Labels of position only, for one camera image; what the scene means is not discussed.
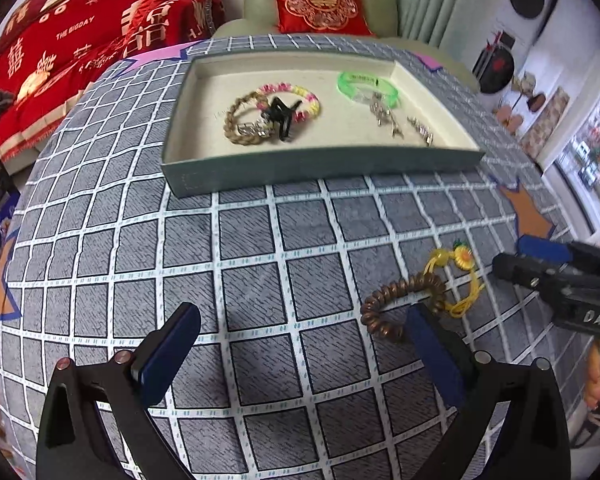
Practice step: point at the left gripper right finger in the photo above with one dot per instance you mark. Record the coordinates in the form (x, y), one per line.
(442, 352)

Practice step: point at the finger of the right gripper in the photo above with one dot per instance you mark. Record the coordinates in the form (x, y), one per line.
(532, 272)
(544, 249)

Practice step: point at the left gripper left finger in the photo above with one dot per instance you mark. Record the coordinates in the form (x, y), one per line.
(161, 354)

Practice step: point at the yellow sunflower cord charm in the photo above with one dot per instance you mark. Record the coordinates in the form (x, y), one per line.
(461, 258)

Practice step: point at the pink rhinestone hair clip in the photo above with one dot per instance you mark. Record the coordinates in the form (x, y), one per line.
(425, 133)

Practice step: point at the silver star hair clip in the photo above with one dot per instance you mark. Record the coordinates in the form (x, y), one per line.
(384, 116)

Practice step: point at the silver rhinestone brooch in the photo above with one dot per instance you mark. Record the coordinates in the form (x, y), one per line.
(258, 129)

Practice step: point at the green translucent bangle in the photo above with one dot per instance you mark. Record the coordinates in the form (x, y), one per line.
(360, 87)

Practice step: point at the black claw hair clip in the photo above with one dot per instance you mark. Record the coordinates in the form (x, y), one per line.
(280, 116)

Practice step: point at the green jewelry tray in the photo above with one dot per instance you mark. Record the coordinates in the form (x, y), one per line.
(331, 136)

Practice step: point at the person's right hand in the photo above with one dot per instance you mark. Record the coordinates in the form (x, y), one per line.
(591, 395)

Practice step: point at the orange star patch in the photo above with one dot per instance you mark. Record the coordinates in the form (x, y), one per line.
(528, 217)

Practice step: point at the grey checked table cloth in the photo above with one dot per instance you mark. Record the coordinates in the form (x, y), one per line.
(283, 381)

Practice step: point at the pink star patch right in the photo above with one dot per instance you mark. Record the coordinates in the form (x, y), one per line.
(429, 62)

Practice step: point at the pink star patch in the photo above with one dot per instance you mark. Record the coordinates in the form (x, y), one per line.
(429, 62)
(178, 52)

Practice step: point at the pink star patch left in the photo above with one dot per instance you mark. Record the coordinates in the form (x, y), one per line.
(178, 52)

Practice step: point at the red wedding blanket sofa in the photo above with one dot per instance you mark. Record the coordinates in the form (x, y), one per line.
(51, 53)

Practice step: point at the red embroidered cushion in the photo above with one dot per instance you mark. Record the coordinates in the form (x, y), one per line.
(340, 17)

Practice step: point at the green armchair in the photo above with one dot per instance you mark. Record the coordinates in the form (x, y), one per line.
(259, 17)

